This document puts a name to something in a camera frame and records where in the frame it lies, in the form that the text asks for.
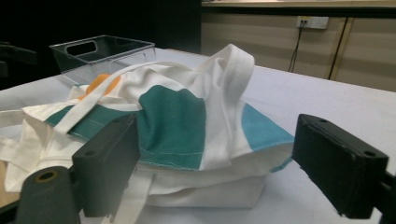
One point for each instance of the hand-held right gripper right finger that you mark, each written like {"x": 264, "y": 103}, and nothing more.
{"x": 339, "y": 165}

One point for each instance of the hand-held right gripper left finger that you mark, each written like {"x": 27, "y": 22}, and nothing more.
{"x": 106, "y": 161}

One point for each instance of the white tote bag colour patches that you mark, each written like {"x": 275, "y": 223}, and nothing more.
{"x": 171, "y": 124}

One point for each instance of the clear plastic bin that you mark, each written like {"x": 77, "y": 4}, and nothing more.
{"x": 77, "y": 60}

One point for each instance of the white wall socket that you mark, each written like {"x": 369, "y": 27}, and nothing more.
{"x": 314, "y": 22}

